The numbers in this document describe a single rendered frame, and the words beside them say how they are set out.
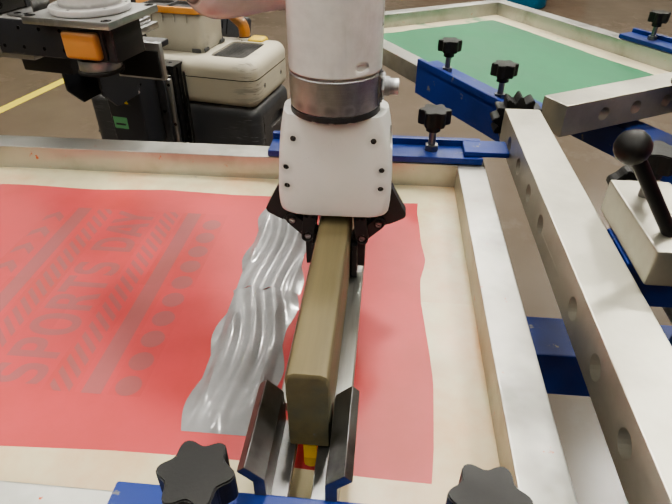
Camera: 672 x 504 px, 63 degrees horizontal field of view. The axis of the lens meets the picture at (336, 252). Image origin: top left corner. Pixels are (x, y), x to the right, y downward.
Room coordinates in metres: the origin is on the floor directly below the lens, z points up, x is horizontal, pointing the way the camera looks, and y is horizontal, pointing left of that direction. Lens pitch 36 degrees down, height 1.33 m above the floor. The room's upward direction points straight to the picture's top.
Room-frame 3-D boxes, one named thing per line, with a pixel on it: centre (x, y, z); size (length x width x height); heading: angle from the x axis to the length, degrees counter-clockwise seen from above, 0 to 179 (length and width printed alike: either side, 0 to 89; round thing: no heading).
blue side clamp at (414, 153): (0.72, -0.05, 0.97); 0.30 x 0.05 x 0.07; 85
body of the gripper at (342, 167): (0.44, 0.00, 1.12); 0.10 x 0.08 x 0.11; 85
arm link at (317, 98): (0.44, -0.01, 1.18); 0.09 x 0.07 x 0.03; 85
